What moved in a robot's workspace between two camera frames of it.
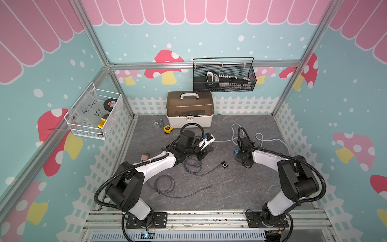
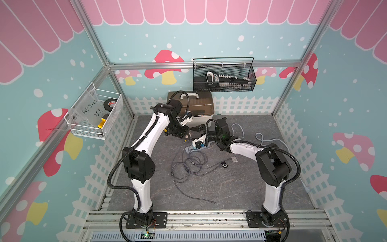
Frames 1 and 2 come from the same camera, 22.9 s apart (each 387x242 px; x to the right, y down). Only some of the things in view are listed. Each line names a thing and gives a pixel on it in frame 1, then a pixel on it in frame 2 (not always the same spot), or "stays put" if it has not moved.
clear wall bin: x=90 y=115 stays put
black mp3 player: x=224 y=164 stays put
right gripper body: x=239 y=157 -> x=212 y=136
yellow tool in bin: x=103 y=121 stays put
